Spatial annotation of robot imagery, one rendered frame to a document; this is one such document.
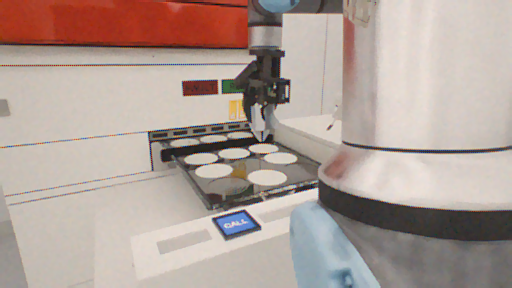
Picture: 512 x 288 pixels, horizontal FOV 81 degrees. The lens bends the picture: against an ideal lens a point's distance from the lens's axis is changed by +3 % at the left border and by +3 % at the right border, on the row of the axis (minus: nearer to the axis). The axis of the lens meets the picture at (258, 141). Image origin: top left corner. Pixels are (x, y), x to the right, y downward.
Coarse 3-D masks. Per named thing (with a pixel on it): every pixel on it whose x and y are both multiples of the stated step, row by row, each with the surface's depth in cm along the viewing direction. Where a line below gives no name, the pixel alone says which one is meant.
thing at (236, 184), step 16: (272, 144) 103; (224, 160) 87; (240, 160) 87; (256, 160) 87; (304, 160) 87; (192, 176) 76; (224, 176) 76; (240, 176) 76; (288, 176) 76; (304, 176) 76; (208, 192) 67; (224, 192) 67; (240, 192) 67; (256, 192) 67
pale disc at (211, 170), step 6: (198, 168) 81; (204, 168) 81; (210, 168) 81; (216, 168) 81; (222, 168) 81; (228, 168) 81; (198, 174) 77; (204, 174) 77; (210, 174) 77; (216, 174) 77; (222, 174) 77; (228, 174) 77
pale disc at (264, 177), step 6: (252, 174) 77; (258, 174) 77; (264, 174) 77; (270, 174) 77; (276, 174) 77; (282, 174) 77; (252, 180) 73; (258, 180) 73; (264, 180) 73; (270, 180) 73; (276, 180) 73; (282, 180) 73
